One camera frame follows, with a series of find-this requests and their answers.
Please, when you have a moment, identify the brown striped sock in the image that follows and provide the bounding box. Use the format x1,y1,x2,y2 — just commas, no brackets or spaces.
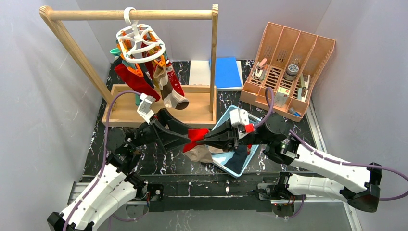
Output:
153,65,190,110

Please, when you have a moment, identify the white sock hanger with clips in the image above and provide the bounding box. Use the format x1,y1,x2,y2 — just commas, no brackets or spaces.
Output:
116,7,166,77

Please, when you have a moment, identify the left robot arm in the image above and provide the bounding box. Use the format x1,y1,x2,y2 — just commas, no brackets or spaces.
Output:
47,109,191,231

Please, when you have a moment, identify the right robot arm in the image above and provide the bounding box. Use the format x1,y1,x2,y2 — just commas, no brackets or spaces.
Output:
189,109,382,213

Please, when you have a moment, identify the light blue plastic basket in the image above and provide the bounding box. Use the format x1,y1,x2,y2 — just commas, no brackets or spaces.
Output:
211,105,261,178

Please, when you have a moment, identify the navy sock in basket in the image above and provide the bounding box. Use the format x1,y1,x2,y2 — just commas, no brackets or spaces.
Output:
224,145,252,174

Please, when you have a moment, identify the red santa hanging sock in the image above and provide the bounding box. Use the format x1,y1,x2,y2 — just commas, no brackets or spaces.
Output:
166,60,185,96

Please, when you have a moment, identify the wooden clothes rack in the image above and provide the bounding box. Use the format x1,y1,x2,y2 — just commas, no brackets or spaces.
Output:
39,4,218,128

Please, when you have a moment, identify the long red hanging sock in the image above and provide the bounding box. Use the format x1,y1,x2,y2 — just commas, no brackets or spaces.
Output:
114,64,161,102

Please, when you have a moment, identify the blue folder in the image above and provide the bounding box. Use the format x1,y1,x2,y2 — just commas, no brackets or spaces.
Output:
215,57,242,90

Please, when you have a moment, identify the white small box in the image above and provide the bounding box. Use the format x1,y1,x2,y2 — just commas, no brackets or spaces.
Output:
274,87,290,108

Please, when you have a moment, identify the white board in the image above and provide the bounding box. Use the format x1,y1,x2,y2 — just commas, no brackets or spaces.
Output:
189,60,243,91

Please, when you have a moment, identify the stapler in organizer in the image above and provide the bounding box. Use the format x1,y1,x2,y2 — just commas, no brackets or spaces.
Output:
252,58,267,81

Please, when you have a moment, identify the grey round tin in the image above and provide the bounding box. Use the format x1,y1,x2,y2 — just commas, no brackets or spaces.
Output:
283,64,300,81

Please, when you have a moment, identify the pink desk file organizer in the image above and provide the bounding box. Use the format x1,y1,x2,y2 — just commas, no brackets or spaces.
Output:
240,22,336,122

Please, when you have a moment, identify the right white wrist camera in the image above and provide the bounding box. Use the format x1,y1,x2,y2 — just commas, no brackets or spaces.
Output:
229,108,255,139

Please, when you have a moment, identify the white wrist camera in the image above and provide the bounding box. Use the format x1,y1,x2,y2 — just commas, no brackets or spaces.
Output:
137,93,155,123
229,108,255,139

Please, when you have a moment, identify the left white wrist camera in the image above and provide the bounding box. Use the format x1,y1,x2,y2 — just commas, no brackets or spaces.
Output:
137,93,155,123

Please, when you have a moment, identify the metal base rail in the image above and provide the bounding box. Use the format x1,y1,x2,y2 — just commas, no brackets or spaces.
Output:
68,178,355,213

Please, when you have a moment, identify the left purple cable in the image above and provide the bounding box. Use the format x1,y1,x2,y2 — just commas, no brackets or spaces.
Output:
62,90,142,231

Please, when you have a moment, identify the purple cable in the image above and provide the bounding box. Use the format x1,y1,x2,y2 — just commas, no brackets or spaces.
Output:
254,87,408,202
62,90,142,231

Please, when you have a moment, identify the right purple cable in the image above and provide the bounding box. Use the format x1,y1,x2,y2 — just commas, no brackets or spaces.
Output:
254,87,408,202

